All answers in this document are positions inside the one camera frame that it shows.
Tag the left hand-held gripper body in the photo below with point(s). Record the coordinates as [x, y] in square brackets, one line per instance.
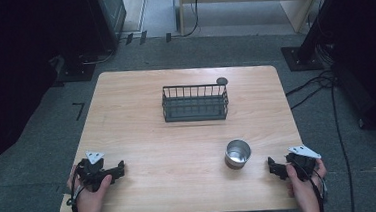
[92, 171]

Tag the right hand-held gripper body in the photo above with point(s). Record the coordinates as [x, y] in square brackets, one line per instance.
[302, 163]

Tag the stainless steel cup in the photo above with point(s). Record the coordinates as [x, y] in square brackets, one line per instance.
[237, 155]

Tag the person's right hand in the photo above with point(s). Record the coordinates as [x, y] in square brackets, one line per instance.
[303, 189]

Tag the person's left hand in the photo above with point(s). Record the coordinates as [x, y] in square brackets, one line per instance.
[90, 201]

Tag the small dark round disc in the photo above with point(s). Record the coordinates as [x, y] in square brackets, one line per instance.
[221, 81]

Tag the black cabinet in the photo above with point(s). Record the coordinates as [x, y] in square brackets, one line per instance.
[108, 18]

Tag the light wooden furniture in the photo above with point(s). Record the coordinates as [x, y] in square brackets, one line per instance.
[252, 1]

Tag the black stand base plate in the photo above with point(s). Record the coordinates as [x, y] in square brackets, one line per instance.
[301, 59]
[75, 72]

